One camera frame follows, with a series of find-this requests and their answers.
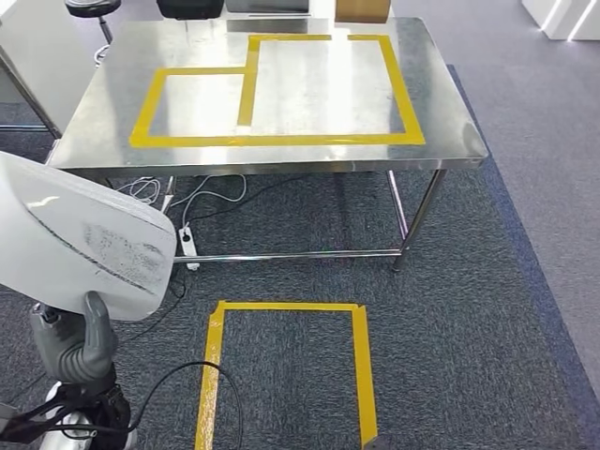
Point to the white lit plinth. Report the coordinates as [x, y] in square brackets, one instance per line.
[558, 15]

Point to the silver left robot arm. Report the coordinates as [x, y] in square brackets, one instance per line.
[112, 410]

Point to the white desk with steel legs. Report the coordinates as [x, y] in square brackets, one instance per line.
[42, 62]

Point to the brown cardboard box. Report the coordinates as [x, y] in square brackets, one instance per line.
[361, 9]

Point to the black round stool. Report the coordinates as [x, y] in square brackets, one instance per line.
[91, 6]

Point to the white curved body part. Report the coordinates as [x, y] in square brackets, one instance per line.
[70, 242]

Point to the stainless steel workbench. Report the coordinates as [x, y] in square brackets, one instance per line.
[328, 87]

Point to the grey laptop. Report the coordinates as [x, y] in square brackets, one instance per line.
[267, 5]

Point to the black carry bag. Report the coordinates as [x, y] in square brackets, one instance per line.
[189, 7]

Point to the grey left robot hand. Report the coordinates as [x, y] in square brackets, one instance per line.
[70, 351]

